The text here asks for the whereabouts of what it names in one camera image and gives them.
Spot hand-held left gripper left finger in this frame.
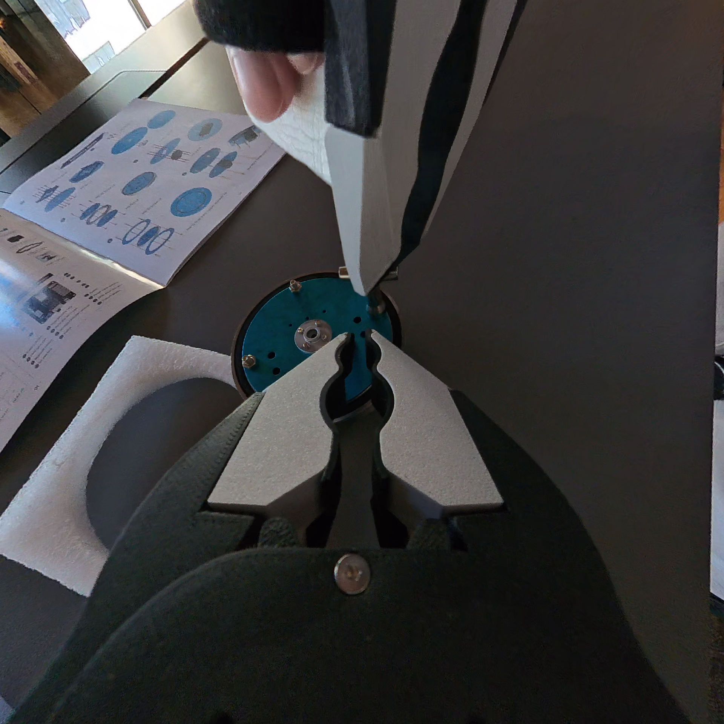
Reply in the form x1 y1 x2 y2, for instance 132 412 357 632
207 333 351 548

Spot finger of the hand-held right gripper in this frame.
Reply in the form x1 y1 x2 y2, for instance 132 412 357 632
250 0 465 296
395 0 528 269

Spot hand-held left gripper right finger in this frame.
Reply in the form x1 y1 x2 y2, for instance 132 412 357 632
368 331 505 548

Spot small metal socket wrench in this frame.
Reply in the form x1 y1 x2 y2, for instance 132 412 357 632
337 266 400 316

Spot round blue base plate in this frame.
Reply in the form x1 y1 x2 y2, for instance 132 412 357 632
232 271 404 423

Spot dark grey desk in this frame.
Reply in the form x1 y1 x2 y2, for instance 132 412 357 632
0 0 724 724

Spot person's right hand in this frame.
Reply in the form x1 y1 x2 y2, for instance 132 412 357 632
191 0 331 123

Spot silver round hub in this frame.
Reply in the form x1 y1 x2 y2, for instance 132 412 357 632
293 319 331 353

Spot open instruction booklet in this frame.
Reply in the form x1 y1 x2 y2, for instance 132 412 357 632
0 99 287 453

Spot white foam packing piece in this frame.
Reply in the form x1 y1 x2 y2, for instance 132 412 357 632
0 335 245 598

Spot bright window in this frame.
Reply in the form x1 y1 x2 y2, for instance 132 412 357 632
34 0 189 74

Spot wooden pillar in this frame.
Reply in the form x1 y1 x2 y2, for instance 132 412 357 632
0 20 92 138

